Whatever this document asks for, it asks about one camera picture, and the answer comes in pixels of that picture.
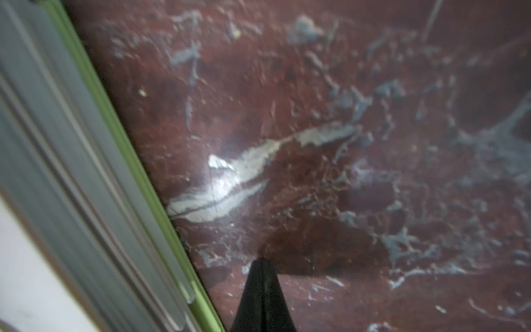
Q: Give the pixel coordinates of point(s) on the green calendar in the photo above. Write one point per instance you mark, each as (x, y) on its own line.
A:
(201, 306)

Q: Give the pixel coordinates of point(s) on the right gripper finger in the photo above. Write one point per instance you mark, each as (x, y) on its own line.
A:
(262, 307)

